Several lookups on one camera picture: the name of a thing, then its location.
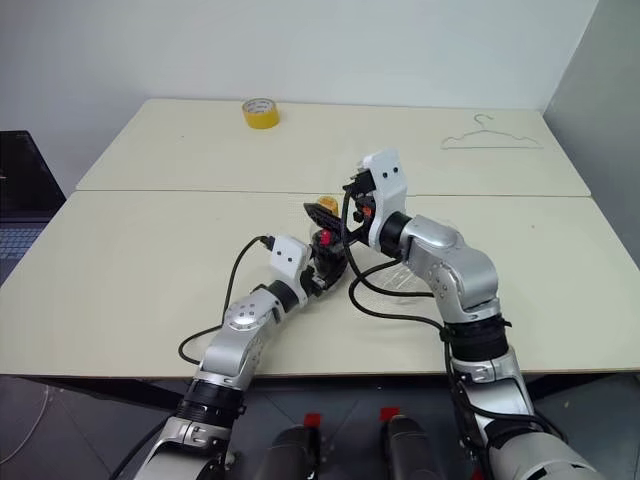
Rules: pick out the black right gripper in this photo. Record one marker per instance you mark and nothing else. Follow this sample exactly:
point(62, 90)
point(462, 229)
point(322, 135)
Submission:
point(362, 200)

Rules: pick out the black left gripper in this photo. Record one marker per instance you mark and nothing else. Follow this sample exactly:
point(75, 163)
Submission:
point(317, 272)

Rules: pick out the dark soda bottle yellow cap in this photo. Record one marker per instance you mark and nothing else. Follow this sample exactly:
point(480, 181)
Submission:
point(326, 238)

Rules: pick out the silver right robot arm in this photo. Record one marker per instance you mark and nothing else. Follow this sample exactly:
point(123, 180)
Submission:
point(460, 270)

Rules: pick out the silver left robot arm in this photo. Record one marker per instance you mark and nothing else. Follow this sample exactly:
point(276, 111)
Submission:
point(240, 340)

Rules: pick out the clear wine glass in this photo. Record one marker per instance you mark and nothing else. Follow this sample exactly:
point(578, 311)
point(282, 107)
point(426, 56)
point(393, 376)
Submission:
point(400, 282)

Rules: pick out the yellow tape roll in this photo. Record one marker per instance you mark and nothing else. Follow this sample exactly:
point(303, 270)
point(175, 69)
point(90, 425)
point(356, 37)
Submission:
point(261, 117)

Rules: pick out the dark rounded robot leg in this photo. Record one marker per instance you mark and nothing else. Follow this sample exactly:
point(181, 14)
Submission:
point(410, 450)
point(295, 455)

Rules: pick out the black laptop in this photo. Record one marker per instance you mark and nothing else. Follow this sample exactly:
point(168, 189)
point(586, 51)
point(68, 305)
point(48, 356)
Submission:
point(25, 200)

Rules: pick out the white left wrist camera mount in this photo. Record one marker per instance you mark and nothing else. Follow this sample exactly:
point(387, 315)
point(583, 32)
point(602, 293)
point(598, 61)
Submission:
point(290, 262)

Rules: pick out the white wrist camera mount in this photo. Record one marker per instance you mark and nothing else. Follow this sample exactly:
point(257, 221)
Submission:
point(390, 185)
point(290, 262)

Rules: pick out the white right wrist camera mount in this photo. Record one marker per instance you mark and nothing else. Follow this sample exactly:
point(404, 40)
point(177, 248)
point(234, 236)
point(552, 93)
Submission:
point(390, 185)

